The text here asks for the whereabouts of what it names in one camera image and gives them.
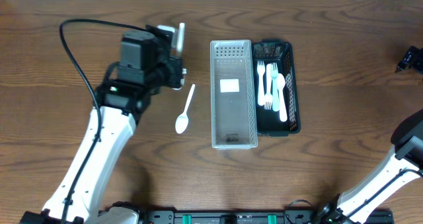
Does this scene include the white plastic spoon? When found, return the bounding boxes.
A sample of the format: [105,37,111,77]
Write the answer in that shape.
[175,84,196,134]
[176,22,186,57]
[277,73,288,122]

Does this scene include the white plastic fork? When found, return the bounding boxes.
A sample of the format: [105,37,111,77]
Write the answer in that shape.
[257,60,266,106]
[270,63,280,112]
[264,63,272,110]

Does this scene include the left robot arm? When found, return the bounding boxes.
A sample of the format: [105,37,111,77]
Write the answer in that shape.
[20,22,186,223]

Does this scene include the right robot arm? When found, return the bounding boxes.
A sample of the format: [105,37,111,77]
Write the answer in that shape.
[311,110,422,223]

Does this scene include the clear plastic basket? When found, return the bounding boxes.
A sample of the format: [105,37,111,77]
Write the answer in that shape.
[210,40,258,150]

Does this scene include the black plastic basket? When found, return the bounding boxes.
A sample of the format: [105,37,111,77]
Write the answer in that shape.
[252,39,301,137]

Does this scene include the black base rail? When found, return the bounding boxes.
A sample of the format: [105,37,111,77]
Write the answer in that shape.
[98,209,395,224]

